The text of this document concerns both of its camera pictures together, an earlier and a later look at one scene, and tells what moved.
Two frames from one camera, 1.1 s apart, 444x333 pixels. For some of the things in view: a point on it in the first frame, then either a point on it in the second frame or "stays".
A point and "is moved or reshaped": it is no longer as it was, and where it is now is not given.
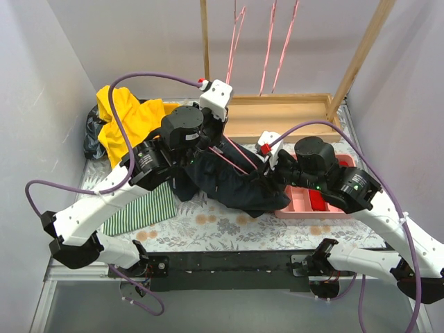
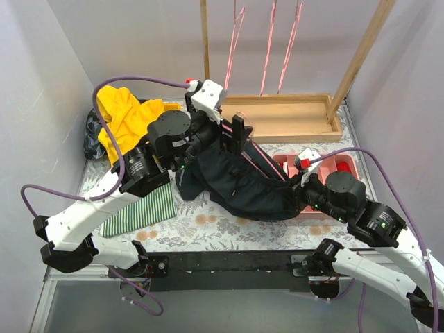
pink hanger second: [268, 47] stays
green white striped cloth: [155, 206] stays
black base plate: [217, 271] stays
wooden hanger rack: [249, 116] stays
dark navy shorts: [231, 175] is moved or reshaped
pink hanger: [229, 160] -> [253, 153]
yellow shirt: [137, 118] stays
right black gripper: [282, 166] -> [300, 187]
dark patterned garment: [93, 148] stays
